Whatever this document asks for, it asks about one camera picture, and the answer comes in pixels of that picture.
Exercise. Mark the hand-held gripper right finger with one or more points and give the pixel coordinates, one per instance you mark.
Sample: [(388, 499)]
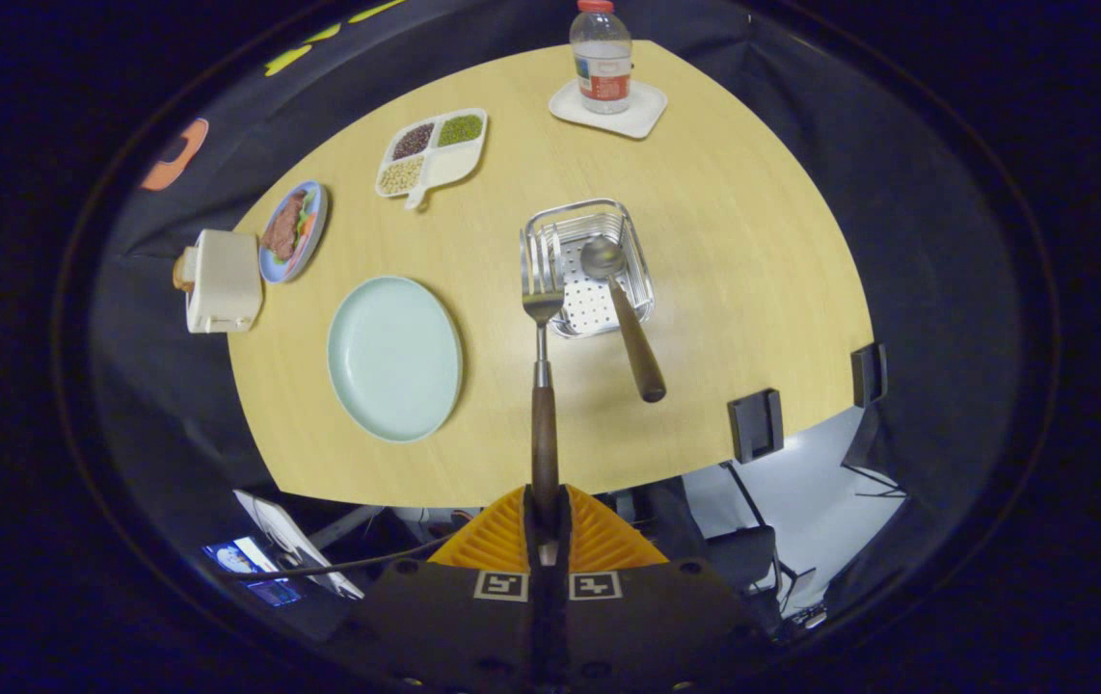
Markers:
[(647, 627)]

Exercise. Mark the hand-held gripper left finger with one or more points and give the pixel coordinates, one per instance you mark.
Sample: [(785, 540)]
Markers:
[(454, 627)]

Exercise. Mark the white flat panel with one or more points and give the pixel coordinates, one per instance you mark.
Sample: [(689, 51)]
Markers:
[(281, 525)]

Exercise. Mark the lit computer screen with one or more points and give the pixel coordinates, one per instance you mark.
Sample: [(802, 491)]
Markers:
[(242, 561)]

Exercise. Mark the black table clamp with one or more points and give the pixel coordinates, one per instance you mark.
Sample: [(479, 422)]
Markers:
[(756, 424), (869, 374)]

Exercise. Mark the pale green plate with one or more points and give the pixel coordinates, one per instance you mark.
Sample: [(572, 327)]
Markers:
[(391, 357)]

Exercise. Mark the cream toaster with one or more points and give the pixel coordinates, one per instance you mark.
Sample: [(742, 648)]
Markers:
[(223, 280)]

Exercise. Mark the blue plate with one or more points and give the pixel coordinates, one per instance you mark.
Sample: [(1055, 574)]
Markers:
[(318, 224)]

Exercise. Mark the brown steak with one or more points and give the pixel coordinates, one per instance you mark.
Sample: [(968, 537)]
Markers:
[(285, 229)]

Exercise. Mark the toasted bread slice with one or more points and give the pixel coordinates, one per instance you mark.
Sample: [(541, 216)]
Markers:
[(182, 272)]

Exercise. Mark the white divided tray with beans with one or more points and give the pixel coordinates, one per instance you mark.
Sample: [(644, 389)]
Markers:
[(454, 164)]

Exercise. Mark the white square coaster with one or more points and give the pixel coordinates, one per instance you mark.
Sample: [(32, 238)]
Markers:
[(648, 111)]

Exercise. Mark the clear bottle with red cap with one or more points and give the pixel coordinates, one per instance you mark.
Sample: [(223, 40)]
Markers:
[(601, 58)]

